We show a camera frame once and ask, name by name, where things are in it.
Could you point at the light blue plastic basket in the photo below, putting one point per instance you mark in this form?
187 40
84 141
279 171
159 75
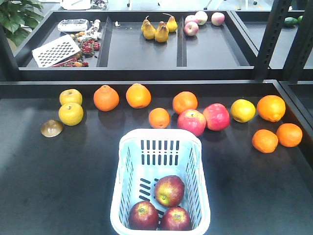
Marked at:
163 168

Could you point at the dark red apple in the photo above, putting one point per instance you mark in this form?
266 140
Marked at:
143 216
169 191
176 219

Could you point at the orange behind apples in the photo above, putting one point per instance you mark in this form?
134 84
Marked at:
183 101

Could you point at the small orange middle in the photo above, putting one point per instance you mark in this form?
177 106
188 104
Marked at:
159 118

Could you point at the small orange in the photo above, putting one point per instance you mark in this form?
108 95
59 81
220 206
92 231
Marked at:
159 118
265 141
289 135

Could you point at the large orange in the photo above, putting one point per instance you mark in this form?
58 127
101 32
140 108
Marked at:
138 96

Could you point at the pink red apple left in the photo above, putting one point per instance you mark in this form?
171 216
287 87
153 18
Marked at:
193 121

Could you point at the orange with knob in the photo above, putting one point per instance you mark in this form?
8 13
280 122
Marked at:
106 98

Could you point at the red apple right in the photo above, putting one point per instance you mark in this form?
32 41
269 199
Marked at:
217 117

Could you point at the brown pear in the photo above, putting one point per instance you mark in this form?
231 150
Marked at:
161 35

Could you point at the yellow pear front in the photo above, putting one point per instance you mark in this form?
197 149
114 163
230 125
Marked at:
71 113

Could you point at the yellow pear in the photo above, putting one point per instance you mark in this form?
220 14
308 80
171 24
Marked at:
70 95
71 113

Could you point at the yellow orange fruit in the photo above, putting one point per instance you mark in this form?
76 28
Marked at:
242 110

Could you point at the yellow pear rear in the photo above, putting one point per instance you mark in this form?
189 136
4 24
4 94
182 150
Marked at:
70 95

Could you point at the black wooden produce stand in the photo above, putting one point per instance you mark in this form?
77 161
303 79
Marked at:
94 118

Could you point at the pink apple on shelf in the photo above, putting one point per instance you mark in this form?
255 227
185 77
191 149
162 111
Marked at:
191 28

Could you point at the small orange left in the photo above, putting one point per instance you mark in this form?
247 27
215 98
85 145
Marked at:
265 141

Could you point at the knobbed orange right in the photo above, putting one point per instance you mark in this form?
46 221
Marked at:
271 108

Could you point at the white device box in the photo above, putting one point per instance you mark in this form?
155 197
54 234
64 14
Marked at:
73 25

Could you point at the white perforated tray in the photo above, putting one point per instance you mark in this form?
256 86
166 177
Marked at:
55 51

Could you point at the small orange right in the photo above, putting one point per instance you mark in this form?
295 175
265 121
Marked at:
289 135

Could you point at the green avocado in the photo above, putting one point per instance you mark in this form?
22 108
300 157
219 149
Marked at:
290 21

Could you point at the green potted plant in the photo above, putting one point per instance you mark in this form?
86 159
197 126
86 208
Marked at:
18 17

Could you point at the black shelf upright post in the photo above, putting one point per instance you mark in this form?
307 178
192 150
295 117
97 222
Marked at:
273 28

